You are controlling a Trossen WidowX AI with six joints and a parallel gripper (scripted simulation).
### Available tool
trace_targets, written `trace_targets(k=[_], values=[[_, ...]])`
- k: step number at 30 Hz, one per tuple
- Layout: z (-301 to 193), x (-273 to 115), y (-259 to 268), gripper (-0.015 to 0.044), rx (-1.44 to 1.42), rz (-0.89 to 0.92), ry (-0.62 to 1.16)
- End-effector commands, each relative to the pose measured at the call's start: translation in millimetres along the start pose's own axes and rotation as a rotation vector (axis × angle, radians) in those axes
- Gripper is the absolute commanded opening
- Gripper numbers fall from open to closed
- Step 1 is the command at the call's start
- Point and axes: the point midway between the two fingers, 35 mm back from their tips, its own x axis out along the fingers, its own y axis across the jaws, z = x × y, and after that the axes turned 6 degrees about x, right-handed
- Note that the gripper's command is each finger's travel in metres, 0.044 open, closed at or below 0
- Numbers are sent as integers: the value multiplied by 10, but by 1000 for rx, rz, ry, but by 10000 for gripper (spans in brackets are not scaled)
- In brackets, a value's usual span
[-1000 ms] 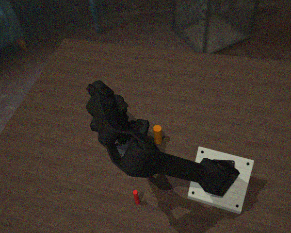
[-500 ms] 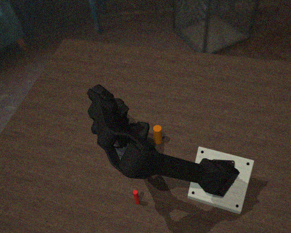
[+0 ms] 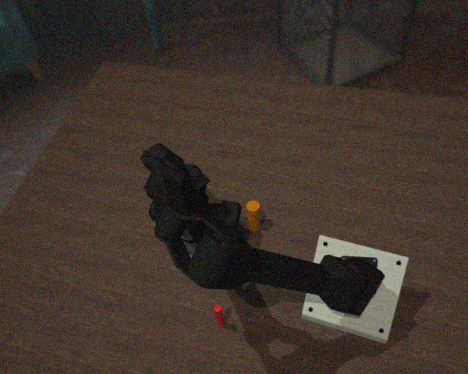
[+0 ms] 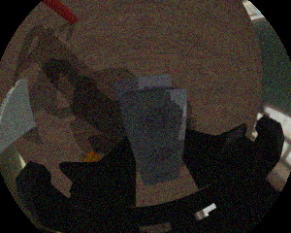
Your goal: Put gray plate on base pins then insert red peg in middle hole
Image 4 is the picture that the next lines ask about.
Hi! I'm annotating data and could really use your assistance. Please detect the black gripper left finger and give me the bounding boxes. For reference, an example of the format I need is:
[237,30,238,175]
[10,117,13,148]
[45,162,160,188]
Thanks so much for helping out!
[59,135,137,207]

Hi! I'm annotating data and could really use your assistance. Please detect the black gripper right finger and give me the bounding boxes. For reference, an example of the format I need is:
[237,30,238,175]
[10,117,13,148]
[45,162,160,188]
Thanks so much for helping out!
[182,124,247,189]

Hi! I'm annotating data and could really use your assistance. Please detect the red peg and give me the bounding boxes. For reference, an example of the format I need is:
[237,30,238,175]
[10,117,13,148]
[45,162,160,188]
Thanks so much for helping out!
[41,0,77,24]

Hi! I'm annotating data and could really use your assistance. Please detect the orange cylinder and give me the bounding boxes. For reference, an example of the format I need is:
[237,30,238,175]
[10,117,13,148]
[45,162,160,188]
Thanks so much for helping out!
[83,151,100,163]

